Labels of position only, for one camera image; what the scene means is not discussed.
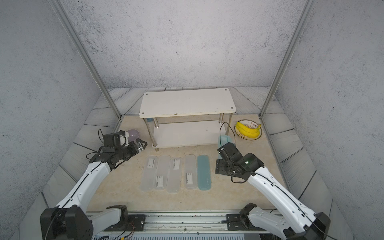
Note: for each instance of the white patterned plate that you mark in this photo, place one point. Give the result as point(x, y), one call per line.
point(250, 124)

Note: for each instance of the white two-tier shelf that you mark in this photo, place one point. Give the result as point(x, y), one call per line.
point(186, 118)

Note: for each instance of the lilac ceramic bowl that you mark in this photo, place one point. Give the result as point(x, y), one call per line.
point(132, 135)

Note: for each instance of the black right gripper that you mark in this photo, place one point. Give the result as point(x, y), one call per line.
point(219, 166)

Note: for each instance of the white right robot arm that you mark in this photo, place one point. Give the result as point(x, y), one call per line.
point(296, 222)

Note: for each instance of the clear pencil case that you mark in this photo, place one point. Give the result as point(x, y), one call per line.
point(149, 174)
point(162, 172)
point(175, 175)
point(190, 170)

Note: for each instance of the plain teal pencil case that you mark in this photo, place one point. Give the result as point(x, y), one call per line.
point(204, 173)

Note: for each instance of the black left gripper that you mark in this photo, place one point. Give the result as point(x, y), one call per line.
point(135, 150)

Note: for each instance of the right aluminium frame post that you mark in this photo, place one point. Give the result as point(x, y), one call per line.
point(293, 161)

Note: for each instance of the yellow banana bunch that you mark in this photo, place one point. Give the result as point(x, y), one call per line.
point(248, 133)

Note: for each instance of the aluminium frame post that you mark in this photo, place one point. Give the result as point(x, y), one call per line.
point(293, 161)
point(68, 26)

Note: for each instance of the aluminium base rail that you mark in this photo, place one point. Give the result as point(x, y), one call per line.
point(185, 225)

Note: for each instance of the left aluminium frame post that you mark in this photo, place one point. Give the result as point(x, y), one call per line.
point(68, 26)

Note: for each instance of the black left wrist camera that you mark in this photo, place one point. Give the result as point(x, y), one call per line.
point(115, 140)

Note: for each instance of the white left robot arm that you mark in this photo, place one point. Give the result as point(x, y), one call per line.
point(68, 219)

